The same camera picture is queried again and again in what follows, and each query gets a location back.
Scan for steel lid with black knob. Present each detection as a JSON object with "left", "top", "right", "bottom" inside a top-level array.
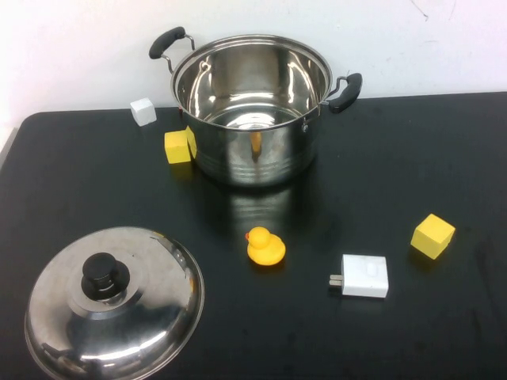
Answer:
[{"left": 24, "top": 226, "right": 206, "bottom": 380}]

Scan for yellow rubber duck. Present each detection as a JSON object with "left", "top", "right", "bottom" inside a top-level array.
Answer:
[{"left": 244, "top": 226, "right": 287, "bottom": 265}]

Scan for white plug charger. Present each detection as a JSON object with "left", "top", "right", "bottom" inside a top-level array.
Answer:
[{"left": 326, "top": 253, "right": 390, "bottom": 300}]

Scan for stainless steel pot black handles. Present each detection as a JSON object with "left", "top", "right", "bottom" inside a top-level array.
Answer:
[{"left": 148, "top": 26, "right": 364, "bottom": 189}]

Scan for white cube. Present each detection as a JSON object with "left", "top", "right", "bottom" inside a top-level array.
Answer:
[{"left": 129, "top": 97, "right": 158, "bottom": 127}]

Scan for yellow cube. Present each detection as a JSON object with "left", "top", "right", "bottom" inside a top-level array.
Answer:
[
  {"left": 164, "top": 125, "right": 198, "bottom": 165},
  {"left": 410, "top": 213, "right": 456, "bottom": 261}
]

